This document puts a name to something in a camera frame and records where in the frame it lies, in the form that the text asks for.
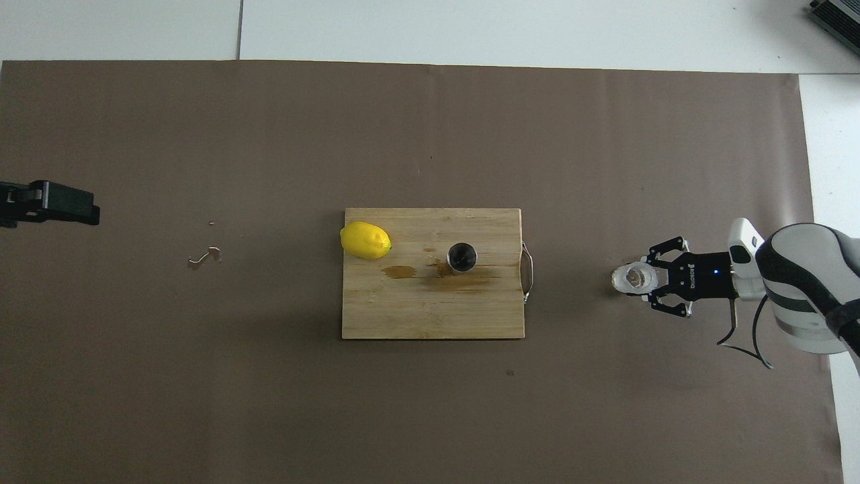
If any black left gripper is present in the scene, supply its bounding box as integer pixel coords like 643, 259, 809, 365
0, 179, 101, 228

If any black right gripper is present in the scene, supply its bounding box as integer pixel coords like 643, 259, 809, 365
639, 235, 737, 319

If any clear textured glass cup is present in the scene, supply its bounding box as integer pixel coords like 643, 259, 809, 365
611, 262, 656, 295

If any steel double jigger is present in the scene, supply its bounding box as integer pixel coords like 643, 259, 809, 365
447, 242, 478, 273

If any small bent scrap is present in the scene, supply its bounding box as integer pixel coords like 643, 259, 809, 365
187, 246, 222, 271

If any brown table mat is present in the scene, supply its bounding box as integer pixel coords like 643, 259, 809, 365
0, 59, 844, 484

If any wooden cutting board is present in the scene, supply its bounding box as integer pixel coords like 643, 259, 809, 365
341, 208, 535, 340

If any yellow lemon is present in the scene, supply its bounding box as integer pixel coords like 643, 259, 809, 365
339, 220, 392, 261

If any grey ribbed device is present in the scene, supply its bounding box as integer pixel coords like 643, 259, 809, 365
808, 0, 860, 51

